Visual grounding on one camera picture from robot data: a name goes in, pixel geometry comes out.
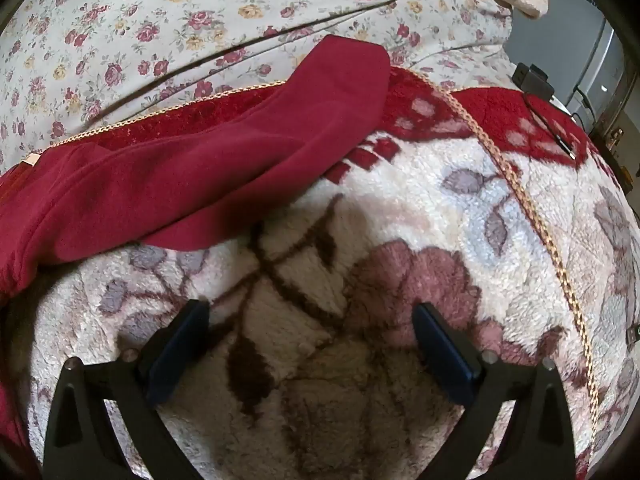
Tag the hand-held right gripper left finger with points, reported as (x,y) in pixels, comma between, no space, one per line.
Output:
(180,345)

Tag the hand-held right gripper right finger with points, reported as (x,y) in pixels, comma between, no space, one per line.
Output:
(442,350)

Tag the dark red garment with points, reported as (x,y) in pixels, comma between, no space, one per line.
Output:
(200,175)

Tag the red and cream floral fleece blanket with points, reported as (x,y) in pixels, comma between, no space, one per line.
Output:
(400,200)

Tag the black power adapter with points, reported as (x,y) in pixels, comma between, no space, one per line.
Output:
(532,80)

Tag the white floral bed sheet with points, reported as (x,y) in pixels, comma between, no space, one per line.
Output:
(150,25)

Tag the grey cabinet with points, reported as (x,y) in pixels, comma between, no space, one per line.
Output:
(575,40)

